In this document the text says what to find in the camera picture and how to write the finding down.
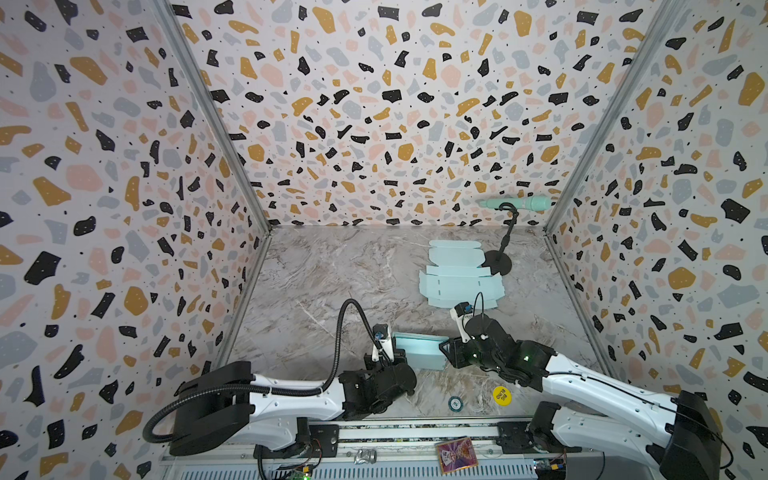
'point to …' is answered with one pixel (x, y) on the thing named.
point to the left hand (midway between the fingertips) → (406, 341)
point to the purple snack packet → (457, 455)
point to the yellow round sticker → (502, 396)
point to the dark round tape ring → (455, 403)
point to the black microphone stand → (499, 260)
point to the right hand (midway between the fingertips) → (440, 344)
